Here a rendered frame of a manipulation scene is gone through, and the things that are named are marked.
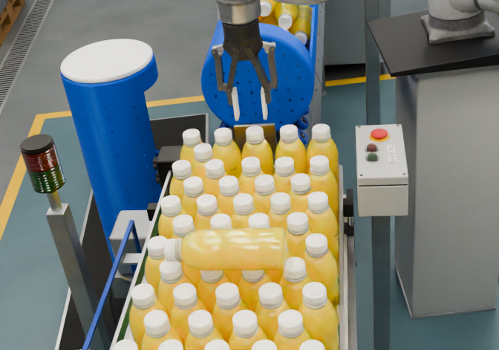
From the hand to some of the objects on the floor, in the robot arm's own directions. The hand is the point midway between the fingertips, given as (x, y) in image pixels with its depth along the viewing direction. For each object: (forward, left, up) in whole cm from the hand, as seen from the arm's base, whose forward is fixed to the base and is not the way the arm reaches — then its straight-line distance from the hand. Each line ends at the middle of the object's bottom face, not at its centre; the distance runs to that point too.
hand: (249, 105), depth 161 cm
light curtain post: (-33, -160, -118) cm, 202 cm away
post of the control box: (-18, +9, -119) cm, 121 cm away
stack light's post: (+48, +22, -114) cm, 126 cm away
